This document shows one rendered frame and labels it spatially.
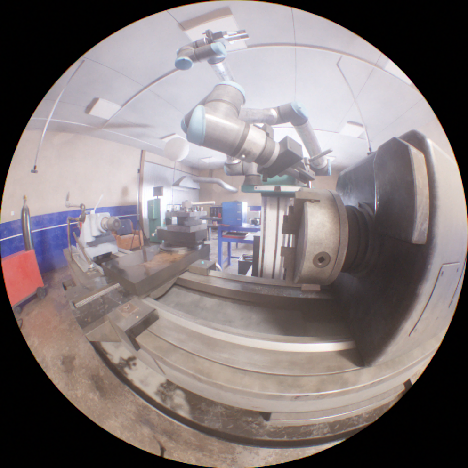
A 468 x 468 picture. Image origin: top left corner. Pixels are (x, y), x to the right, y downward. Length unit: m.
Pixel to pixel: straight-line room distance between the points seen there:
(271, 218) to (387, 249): 1.29
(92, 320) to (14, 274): 2.70
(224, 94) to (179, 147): 3.99
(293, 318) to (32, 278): 3.35
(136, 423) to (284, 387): 1.09
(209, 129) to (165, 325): 0.50
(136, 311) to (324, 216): 0.53
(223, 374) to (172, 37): 2.75
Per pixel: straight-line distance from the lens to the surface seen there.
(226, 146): 0.31
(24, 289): 3.19
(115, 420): 1.37
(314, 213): 0.28
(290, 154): 0.34
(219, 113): 0.32
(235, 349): 0.39
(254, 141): 0.32
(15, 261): 3.10
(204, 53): 0.82
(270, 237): 1.54
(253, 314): 0.64
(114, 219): 0.89
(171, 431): 1.21
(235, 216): 2.41
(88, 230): 1.10
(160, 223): 4.88
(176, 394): 0.81
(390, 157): 0.31
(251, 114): 0.69
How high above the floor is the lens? 1.16
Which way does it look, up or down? 10 degrees down
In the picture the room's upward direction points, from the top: 1 degrees clockwise
